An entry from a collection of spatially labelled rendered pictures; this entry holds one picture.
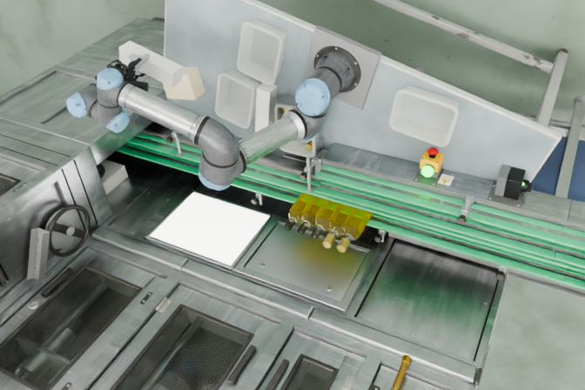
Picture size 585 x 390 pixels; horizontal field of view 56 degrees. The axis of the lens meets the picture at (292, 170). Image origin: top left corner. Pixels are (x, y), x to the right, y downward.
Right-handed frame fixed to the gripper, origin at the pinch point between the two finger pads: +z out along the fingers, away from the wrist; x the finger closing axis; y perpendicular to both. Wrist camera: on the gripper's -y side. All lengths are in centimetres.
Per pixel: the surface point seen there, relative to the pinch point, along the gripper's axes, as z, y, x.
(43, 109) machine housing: -1, 58, 52
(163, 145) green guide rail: 17, 5, 55
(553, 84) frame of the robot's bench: 76, -133, -17
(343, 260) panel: 0, -93, 45
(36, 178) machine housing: -40, 20, 40
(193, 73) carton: 30.5, 0.3, 20.0
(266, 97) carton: 28.3, -36.3, 12.2
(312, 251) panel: 0, -81, 48
